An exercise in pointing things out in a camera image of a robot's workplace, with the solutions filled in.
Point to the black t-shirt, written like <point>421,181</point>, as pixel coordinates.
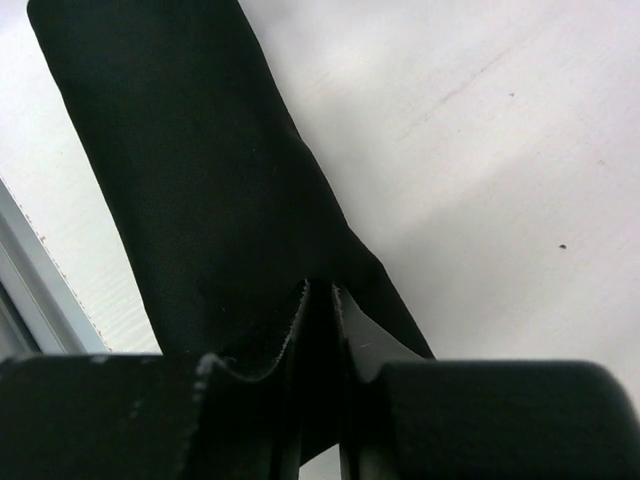
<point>224,213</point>

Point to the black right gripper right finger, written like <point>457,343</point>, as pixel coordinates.
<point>367,443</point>

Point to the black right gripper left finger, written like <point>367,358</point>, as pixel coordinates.
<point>250,421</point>

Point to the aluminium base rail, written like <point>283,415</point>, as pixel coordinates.
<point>37,289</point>

